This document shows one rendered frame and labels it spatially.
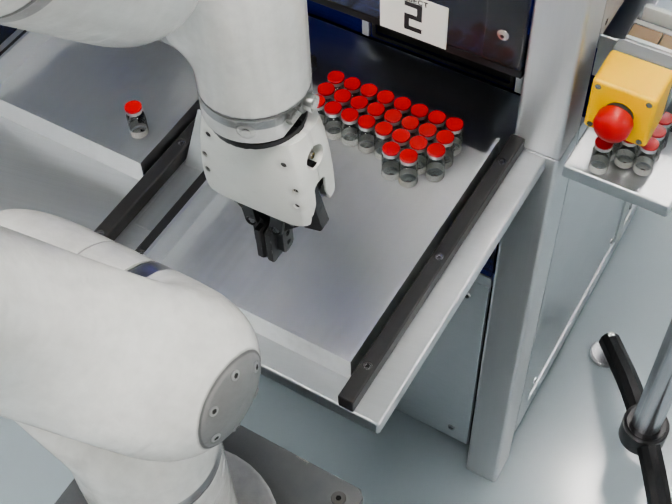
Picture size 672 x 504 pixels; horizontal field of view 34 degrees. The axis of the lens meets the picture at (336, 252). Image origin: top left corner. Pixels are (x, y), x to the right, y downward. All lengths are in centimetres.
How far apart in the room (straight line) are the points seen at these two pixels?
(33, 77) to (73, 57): 6
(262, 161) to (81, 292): 25
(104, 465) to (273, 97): 30
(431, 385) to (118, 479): 108
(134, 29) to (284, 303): 62
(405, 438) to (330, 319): 94
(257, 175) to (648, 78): 50
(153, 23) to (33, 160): 77
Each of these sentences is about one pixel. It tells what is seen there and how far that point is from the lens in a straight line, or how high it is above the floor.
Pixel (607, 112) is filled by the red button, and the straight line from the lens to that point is 118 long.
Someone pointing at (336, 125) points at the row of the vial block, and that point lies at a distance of 129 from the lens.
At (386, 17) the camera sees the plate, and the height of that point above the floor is 101.
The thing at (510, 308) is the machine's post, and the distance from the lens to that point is 156.
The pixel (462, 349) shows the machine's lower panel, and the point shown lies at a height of 39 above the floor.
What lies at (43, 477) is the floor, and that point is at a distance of 212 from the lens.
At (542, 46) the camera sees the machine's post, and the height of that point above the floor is 104.
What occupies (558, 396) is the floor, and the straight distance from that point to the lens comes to 214.
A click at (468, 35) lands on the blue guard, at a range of 123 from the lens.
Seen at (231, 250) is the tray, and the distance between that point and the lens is 121.
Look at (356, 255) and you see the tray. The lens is 120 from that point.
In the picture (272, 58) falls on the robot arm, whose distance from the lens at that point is 74.
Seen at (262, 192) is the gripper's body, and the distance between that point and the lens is 86.
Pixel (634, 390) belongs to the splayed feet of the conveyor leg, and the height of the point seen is 13.
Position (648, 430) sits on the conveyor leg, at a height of 16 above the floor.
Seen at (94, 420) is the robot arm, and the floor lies 129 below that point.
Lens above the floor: 185
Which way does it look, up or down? 53 degrees down
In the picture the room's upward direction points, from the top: 3 degrees counter-clockwise
